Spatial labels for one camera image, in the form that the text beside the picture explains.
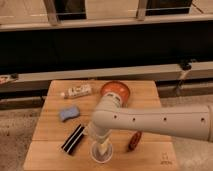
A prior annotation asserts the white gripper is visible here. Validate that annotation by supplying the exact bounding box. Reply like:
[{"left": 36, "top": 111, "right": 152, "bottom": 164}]
[{"left": 87, "top": 122, "right": 110, "bottom": 150}]

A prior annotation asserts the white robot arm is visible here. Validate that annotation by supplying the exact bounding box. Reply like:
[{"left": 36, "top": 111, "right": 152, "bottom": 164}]
[{"left": 87, "top": 93, "right": 213, "bottom": 144}]

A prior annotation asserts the black striped box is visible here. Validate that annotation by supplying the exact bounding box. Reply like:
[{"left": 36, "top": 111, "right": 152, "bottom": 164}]
[{"left": 61, "top": 124, "right": 85, "bottom": 155}]

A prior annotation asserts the brown oval snack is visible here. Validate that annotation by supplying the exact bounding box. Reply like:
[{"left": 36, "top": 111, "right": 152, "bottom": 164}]
[{"left": 128, "top": 131, "right": 142, "bottom": 151}]

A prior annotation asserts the blue sponge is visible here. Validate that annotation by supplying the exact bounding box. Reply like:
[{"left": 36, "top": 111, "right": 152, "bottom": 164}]
[{"left": 59, "top": 106, "right": 80, "bottom": 122}]

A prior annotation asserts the orange bowl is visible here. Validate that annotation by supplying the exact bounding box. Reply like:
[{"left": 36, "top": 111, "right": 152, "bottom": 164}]
[{"left": 100, "top": 81, "right": 130, "bottom": 106}]

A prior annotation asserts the white tube bottle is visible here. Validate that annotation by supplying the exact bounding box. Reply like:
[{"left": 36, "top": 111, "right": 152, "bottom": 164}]
[{"left": 61, "top": 84, "right": 92, "bottom": 99}]

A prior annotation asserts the metal rail beam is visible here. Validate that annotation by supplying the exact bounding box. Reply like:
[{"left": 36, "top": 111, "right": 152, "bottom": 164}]
[{"left": 0, "top": 61, "right": 213, "bottom": 93}]

